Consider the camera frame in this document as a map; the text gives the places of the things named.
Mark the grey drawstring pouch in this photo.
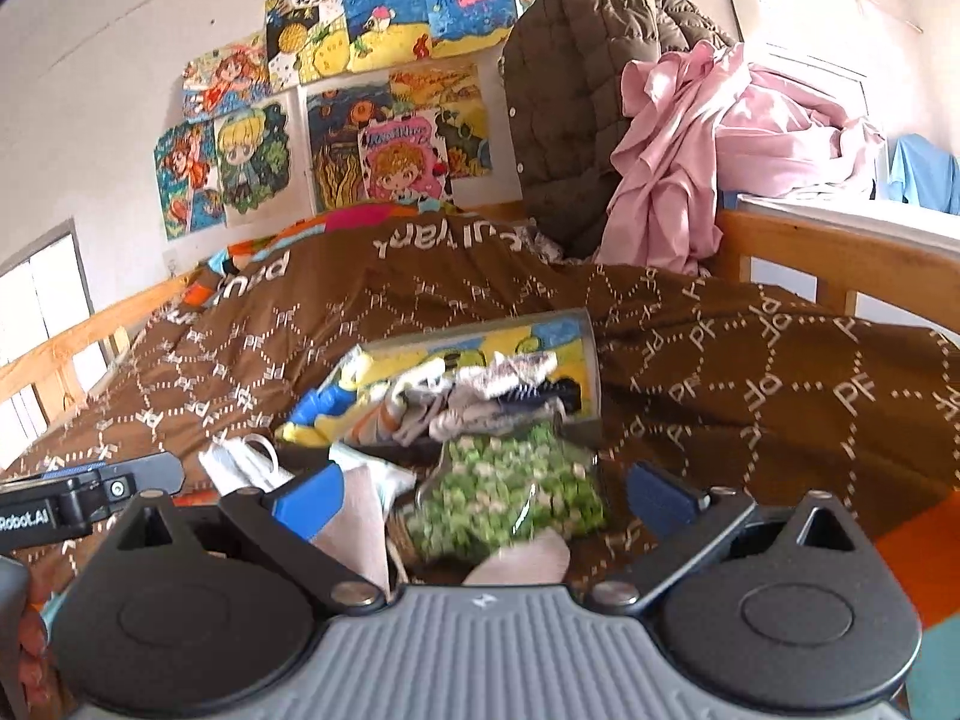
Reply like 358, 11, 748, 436
311, 442, 571, 600

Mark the bag of green paper stars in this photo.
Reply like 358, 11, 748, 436
389, 422, 607, 566

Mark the white cloth with blue print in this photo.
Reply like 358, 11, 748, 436
343, 351, 583, 447

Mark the person's left hand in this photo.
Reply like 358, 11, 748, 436
18, 603, 52, 710

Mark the white face mask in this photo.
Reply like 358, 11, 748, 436
199, 434, 293, 496

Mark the tray with frog drawing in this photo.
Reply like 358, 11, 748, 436
275, 309, 602, 457

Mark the brown PF patterned blanket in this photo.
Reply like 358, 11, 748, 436
0, 202, 960, 720

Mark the pink anime girl poster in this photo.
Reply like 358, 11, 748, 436
358, 109, 452, 211

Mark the blond boy drawing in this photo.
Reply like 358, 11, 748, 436
213, 98, 291, 227

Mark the orange haired girl drawing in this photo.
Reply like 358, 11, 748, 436
153, 121, 224, 241

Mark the pink crumpled garment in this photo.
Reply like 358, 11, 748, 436
596, 41, 882, 273

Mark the dark orange swirl painting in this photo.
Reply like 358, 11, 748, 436
306, 60, 493, 210

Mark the light blue garment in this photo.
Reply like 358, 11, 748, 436
887, 135, 960, 215

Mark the pineapple yellow drawing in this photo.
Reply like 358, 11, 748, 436
265, 0, 350, 93

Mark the brown quilted jacket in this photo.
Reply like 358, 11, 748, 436
503, 0, 734, 259

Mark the blue fish beach painting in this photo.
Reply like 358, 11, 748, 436
343, 0, 433, 73

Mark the blue jellyfish painting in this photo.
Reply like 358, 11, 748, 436
427, 0, 516, 59

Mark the wooden bed frame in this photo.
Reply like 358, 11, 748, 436
2, 200, 958, 418

